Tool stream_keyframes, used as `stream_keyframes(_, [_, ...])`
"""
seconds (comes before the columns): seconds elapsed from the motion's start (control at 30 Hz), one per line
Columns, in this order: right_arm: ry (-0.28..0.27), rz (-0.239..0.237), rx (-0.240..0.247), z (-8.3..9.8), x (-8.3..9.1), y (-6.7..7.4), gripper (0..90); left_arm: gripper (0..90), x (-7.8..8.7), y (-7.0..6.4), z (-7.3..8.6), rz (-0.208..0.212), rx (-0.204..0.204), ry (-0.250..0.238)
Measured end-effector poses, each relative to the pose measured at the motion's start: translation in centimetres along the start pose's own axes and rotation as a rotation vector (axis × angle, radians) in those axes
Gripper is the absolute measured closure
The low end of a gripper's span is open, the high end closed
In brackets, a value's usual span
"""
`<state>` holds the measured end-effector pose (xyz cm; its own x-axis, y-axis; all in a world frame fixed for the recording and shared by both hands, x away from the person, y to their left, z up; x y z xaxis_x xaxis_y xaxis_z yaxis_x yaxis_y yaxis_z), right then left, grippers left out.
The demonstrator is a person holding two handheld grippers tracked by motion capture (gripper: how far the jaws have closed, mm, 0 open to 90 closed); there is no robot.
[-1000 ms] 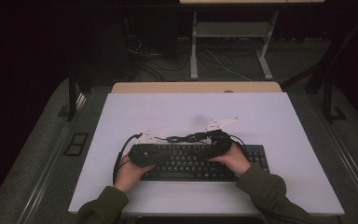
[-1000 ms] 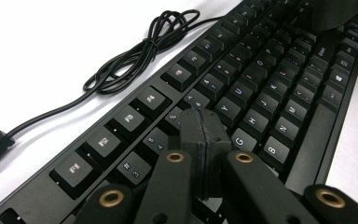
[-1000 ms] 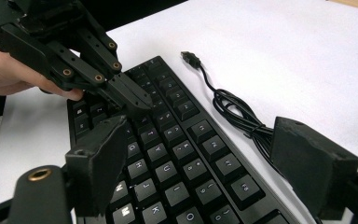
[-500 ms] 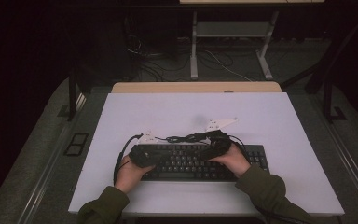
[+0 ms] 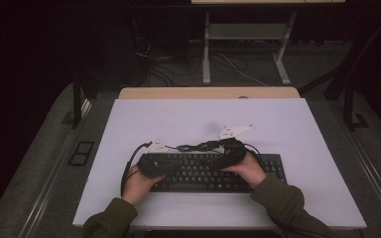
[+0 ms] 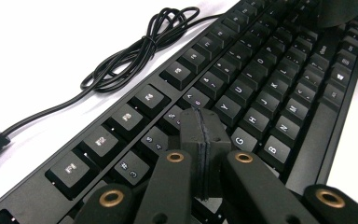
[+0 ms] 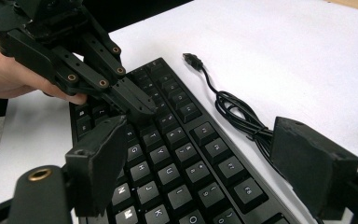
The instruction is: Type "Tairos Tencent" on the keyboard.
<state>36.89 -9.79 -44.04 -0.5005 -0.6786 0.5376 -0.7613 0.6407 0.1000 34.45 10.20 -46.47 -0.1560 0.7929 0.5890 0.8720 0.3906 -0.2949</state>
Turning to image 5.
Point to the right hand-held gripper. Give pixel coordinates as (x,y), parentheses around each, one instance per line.
(233,153)

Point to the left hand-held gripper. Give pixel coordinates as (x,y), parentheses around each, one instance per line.
(150,167)

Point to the black computer keyboard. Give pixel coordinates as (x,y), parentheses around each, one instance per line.
(195,175)

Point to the person's right hand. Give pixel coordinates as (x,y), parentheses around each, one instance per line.
(249,172)

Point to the person's left hand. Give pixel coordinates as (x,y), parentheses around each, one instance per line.
(135,188)

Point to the white table board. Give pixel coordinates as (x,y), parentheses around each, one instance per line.
(195,115)

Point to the wooden table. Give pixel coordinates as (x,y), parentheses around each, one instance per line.
(195,93)

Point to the black metal stand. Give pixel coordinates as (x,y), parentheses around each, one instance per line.
(76,99)
(349,105)

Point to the white-legged desk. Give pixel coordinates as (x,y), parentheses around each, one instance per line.
(244,31)

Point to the black floor outlet frame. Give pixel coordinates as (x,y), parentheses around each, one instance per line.
(81,153)

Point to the metal floor rail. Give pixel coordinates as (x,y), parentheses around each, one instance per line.
(373,178)
(51,188)

